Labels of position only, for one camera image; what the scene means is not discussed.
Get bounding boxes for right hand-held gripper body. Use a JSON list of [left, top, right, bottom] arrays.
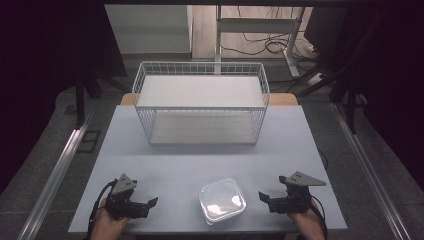
[[268, 171, 327, 215]]

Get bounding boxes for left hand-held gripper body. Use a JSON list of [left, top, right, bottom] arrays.
[[105, 173, 150, 221]]

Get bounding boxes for clear plastic container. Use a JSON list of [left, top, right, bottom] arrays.
[[198, 177, 247, 226]]

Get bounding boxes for white wire basket rack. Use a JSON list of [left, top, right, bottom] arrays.
[[131, 61, 270, 146]]

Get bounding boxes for person's left hand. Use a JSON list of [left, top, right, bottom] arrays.
[[89, 198, 131, 240]]

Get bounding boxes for person's right hand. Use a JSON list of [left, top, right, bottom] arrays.
[[287, 198, 327, 240]]

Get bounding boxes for black stand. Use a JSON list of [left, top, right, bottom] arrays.
[[75, 66, 129, 129], [296, 59, 364, 134]]

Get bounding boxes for wooden board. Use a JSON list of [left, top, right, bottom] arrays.
[[119, 92, 299, 107]]

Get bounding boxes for white cabinet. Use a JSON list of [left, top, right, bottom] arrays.
[[104, 4, 194, 56]]

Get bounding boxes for black cable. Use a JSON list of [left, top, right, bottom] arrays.
[[87, 179, 118, 240], [311, 196, 329, 240]]

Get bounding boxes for aluminium rail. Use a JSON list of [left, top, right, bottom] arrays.
[[331, 102, 412, 240], [17, 111, 94, 240]]

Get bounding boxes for tangled black floor cables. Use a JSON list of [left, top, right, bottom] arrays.
[[221, 5, 321, 94]]

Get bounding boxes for white metal desk frame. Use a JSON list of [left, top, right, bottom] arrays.
[[213, 5, 306, 78]]

